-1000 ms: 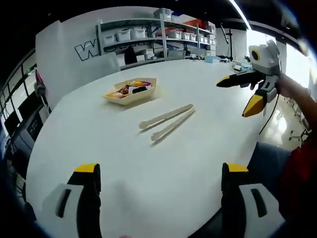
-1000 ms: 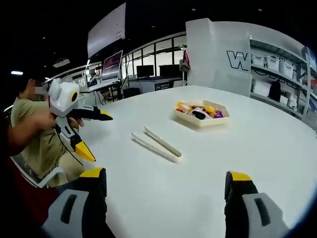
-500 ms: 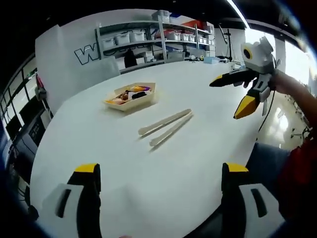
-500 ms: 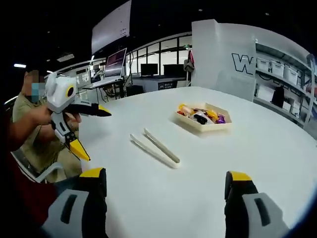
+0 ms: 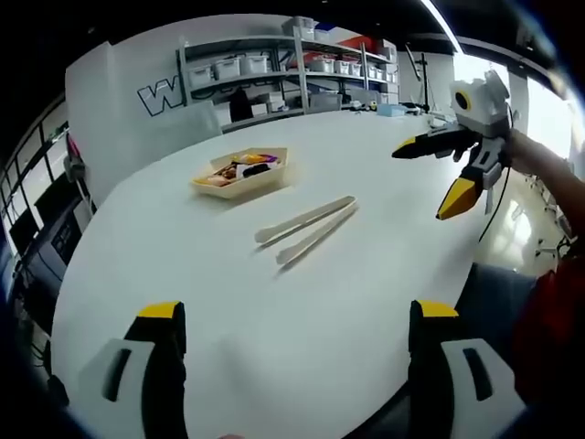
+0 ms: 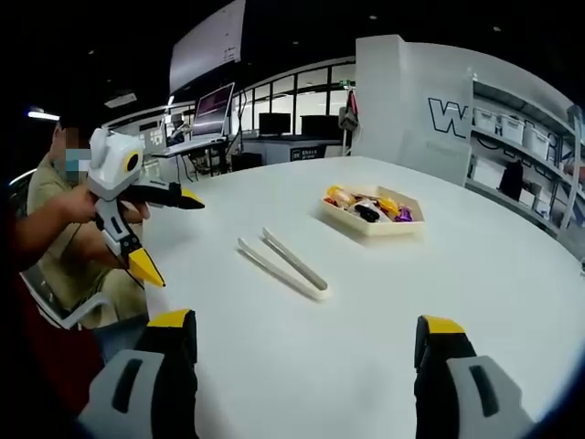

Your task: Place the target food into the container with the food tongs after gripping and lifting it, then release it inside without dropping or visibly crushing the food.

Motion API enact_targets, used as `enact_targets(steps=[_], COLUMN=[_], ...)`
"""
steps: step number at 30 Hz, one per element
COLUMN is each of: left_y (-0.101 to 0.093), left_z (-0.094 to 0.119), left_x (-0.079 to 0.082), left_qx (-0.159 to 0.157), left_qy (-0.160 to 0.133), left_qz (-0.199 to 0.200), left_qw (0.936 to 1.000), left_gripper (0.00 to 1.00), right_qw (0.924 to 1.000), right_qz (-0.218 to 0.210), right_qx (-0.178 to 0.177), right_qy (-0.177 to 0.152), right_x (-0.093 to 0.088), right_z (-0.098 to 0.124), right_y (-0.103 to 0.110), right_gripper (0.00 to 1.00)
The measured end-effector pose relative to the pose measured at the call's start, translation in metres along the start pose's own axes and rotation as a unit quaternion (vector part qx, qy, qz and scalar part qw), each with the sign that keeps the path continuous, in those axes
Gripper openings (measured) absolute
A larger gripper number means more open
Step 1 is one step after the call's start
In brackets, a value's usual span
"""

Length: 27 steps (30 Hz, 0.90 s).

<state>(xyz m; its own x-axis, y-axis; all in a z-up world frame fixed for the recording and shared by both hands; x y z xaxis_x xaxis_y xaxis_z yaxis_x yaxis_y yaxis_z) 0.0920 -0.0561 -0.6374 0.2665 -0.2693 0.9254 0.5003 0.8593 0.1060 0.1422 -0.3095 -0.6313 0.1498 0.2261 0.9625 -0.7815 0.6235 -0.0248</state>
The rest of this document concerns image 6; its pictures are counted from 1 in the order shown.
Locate hanging grey pink bag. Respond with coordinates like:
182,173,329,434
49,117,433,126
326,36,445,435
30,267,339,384
338,90,360,132

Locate hanging projection screen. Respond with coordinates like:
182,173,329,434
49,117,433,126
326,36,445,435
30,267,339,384
168,0,247,94

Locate black cabinet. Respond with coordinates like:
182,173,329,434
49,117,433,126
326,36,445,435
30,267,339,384
230,153,264,178

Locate cream food tongs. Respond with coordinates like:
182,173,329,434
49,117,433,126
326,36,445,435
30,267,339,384
236,227,329,303

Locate frosted white panel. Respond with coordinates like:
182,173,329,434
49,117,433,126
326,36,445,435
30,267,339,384
404,129,472,187

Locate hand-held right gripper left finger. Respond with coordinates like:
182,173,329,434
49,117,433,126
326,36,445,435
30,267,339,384
75,308,198,439

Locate grey metal shelving rack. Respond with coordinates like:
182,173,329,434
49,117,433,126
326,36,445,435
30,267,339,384
468,68,585,234

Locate pile of mixed food packets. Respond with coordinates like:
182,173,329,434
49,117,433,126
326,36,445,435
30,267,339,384
323,185,415,224

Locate grey counter desk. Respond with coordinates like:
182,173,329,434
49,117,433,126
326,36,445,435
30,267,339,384
241,135,346,166

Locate black computer monitor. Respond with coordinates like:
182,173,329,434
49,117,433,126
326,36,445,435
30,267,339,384
300,113,340,136
258,112,293,137

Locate person's left hand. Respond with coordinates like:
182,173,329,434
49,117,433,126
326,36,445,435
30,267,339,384
58,185,101,224

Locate person's legs in jeans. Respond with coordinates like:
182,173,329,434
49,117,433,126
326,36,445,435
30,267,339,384
93,315,150,367

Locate white standing desk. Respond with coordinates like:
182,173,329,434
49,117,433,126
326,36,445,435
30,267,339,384
150,135,229,159

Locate large screen on stand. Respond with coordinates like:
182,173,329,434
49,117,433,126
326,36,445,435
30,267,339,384
193,81,237,138

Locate row of white storage bins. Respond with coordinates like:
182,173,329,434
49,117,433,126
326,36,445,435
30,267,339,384
474,107,585,179

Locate black bag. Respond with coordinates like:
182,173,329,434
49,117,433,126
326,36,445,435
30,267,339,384
498,159,525,202

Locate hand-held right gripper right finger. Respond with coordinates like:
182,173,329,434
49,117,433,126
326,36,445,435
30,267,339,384
413,313,538,439

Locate cream paper food container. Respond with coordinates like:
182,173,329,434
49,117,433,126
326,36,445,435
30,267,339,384
318,184,429,238

